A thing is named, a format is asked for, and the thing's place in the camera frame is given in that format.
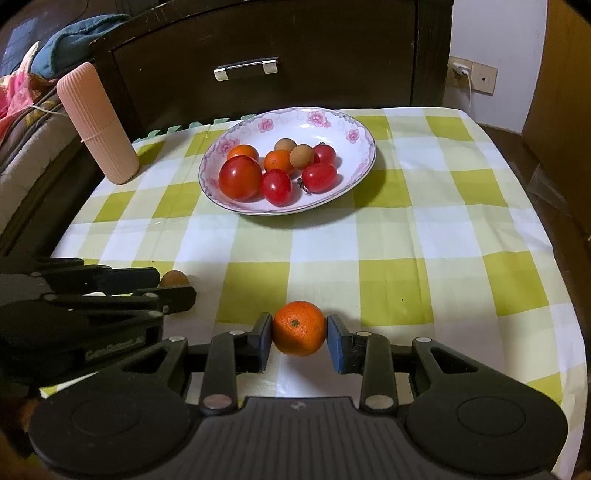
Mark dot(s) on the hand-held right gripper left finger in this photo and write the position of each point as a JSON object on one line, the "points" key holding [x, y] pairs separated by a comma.
{"points": [[265, 344]]}

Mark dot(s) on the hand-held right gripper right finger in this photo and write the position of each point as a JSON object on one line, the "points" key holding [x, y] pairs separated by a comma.
{"points": [[334, 346]]}

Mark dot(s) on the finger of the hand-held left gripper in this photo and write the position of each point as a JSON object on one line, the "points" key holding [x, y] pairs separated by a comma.
{"points": [[134, 279], [180, 299]]}

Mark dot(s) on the brown longan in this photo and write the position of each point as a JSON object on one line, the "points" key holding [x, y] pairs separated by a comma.
{"points": [[175, 279], [285, 144], [302, 156]]}

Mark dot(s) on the small orange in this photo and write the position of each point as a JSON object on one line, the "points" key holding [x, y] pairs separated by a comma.
{"points": [[277, 160], [299, 328], [244, 152]]}

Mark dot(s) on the large red tomato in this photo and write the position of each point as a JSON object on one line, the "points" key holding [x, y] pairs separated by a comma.
{"points": [[240, 179]]}

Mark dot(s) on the red cherry tomato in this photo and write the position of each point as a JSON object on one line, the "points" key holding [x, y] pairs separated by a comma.
{"points": [[276, 188], [320, 177]]}

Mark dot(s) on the small stemmed cherry tomato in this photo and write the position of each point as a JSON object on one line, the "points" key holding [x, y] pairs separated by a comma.
{"points": [[325, 154]]}

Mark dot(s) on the white floral ceramic bowl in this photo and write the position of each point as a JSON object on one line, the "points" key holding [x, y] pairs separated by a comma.
{"points": [[341, 152]]}

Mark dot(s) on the green checked tablecloth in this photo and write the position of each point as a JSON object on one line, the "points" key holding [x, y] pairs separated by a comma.
{"points": [[438, 240]]}

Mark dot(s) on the bed with brown blanket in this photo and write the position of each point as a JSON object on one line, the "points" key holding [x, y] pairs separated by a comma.
{"points": [[32, 161]]}

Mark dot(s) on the pink ribbed cylindrical case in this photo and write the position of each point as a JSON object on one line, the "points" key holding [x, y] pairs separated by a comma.
{"points": [[99, 124]]}

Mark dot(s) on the green foam mat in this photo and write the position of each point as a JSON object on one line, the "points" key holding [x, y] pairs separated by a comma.
{"points": [[184, 128]]}

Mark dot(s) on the pink printed cloth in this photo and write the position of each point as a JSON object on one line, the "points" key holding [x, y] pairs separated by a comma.
{"points": [[14, 87]]}

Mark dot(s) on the blue cloth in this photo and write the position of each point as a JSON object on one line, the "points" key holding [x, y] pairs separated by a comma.
{"points": [[69, 41]]}

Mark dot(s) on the dark wooden cabinet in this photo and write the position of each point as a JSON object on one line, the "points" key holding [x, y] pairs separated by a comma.
{"points": [[323, 37]]}

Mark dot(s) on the wooden wardrobe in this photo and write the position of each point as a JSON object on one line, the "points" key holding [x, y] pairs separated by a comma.
{"points": [[563, 115]]}

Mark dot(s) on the beige wall socket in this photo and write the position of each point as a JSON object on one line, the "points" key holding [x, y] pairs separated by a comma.
{"points": [[485, 78]]}

